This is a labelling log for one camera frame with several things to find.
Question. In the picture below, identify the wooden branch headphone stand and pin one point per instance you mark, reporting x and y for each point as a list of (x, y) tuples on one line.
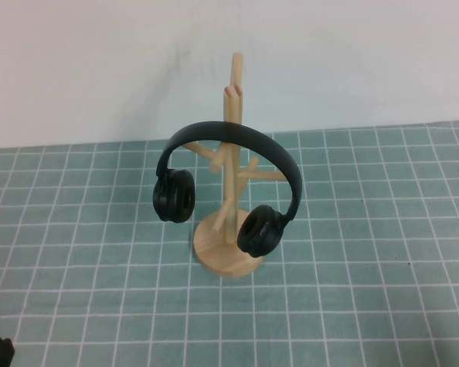
[(229, 153)]

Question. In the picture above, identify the teal white-grid tablecloth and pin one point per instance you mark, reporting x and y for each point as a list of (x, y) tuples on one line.
[(99, 267)]

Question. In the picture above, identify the black over-ear headphones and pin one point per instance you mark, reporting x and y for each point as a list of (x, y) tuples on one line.
[(174, 195)]

